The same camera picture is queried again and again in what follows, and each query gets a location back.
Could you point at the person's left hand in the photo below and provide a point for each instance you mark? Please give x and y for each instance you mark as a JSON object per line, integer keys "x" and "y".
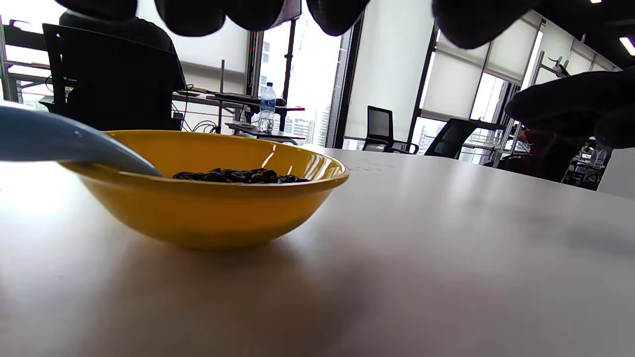
{"x": 476, "y": 20}

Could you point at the pile of coffee beans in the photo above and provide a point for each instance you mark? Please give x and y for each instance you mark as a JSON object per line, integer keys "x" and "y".
{"x": 238, "y": 176}

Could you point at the blue baby spoon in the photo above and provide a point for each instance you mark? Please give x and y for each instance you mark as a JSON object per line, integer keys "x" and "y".
{"x": 59, "y": 139}

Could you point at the black mesh office chair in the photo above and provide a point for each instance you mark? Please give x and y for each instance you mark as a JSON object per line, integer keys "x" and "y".
{"x": 451, "y": 136}
{"x": 379, "y": 124}

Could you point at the clear water bottle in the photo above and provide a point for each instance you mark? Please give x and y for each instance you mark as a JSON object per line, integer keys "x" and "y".
{"x": 267, "y": 109}

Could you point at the white side table dark top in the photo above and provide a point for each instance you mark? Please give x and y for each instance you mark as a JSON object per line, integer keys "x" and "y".
{"x": 268, "y": 134}

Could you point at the black desk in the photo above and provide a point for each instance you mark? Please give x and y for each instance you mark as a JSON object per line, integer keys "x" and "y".
{"x": 248, "y": 97}

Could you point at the yellow bowl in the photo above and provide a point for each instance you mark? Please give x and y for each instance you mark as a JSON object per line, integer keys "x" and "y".
{"x": 208, "y": 213}

